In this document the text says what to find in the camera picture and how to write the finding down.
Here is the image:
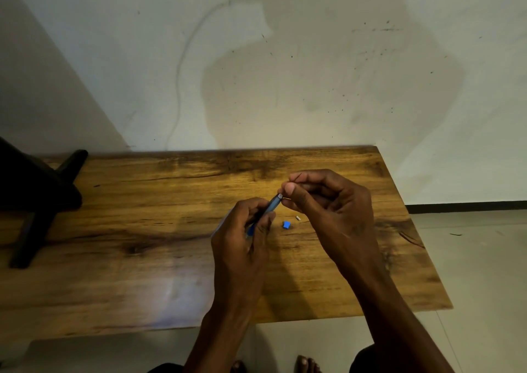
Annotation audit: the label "person's right hand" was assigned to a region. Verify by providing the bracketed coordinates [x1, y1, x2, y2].
[278, 169, 386, 281]

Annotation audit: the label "person's left hand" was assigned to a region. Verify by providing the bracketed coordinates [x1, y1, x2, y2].
[211, 197, 277, 317]

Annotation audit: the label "blue mechanical pencil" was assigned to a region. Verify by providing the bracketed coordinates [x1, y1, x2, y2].
[246, 193, 284, 238]

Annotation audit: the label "person's left forearm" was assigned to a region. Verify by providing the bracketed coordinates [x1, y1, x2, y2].
[183, 303, 253, 373]

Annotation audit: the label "person's right forearm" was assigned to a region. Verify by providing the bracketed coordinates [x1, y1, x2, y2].
[341, 271, 454, 373]

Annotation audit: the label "person's right foot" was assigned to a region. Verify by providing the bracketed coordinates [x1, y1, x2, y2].
[295, 355, 323, 373]

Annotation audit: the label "person's dark shorts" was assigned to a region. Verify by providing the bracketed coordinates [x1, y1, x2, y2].
[147, 344, 377, 373]

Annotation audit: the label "black baseboard strip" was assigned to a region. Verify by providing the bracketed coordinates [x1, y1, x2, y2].
[405, 201, 527, 215]

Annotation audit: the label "black tripod stand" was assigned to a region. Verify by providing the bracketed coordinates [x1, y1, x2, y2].
[0, 136, 89, 270]

